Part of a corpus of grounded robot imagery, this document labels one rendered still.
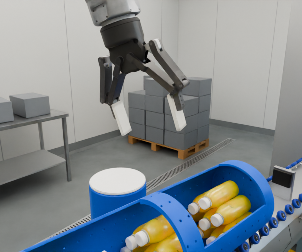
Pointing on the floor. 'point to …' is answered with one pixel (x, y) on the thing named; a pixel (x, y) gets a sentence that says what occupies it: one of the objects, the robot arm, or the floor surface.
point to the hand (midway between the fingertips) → (150, 125)
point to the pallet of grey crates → (187, 136)
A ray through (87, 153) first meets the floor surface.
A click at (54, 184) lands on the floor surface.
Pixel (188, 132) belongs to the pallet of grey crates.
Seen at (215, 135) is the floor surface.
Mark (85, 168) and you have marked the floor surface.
